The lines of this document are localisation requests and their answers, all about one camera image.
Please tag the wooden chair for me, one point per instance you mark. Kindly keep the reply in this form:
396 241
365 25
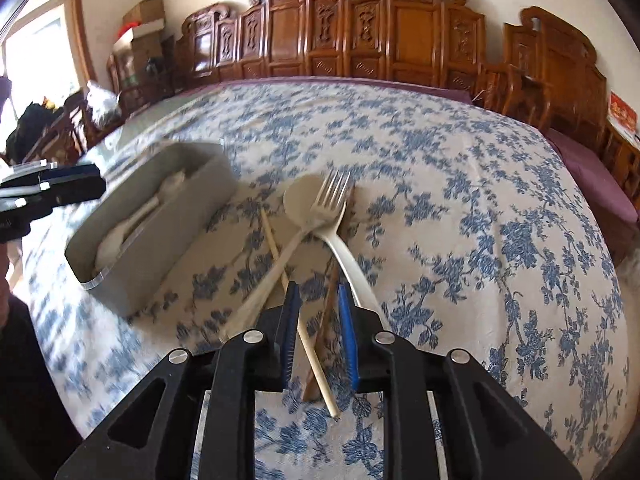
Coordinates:
75 125

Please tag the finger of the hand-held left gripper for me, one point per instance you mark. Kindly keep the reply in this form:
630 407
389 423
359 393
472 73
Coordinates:
70 172
75 192

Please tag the light wooden chopstick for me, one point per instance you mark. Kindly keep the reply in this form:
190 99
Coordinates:
320 375

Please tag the brown cardboard box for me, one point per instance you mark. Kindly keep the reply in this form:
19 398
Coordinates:
145 10

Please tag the black bag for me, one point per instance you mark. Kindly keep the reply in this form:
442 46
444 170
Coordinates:
30 127

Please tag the purple sofa cushion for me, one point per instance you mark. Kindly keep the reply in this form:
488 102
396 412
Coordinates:
350 82

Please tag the blue floral tablecloth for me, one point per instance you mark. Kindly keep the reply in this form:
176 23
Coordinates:
450 210

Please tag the carved wooden sofa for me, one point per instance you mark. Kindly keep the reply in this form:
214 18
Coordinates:
325 35

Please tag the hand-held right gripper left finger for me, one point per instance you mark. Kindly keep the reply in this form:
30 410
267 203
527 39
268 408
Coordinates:
291 330

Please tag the carved wooden armchair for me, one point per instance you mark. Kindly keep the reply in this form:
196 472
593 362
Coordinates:
555 70

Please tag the cream spoon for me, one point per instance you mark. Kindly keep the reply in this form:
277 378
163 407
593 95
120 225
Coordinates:
112 245
300 200

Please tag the grey metal tray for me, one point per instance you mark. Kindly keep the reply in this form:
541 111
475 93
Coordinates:
165 270

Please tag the clear plastic bag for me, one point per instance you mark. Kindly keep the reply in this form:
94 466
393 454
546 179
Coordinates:
102 100

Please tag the wooden door frame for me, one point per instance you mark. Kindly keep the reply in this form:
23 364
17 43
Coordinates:
82 35

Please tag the red box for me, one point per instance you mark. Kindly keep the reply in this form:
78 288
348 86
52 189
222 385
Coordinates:
624 110

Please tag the white cardboard box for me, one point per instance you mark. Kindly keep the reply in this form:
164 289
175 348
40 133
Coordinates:
140 30

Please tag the purple armchair cushion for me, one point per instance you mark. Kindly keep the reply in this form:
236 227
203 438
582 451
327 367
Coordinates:
595 175

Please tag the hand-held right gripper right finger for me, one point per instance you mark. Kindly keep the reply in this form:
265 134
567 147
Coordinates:
347 330

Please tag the wooden side table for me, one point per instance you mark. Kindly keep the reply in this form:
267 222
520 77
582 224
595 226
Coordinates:
625 160

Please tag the cream fork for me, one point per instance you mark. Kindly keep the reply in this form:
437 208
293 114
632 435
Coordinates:
345 255

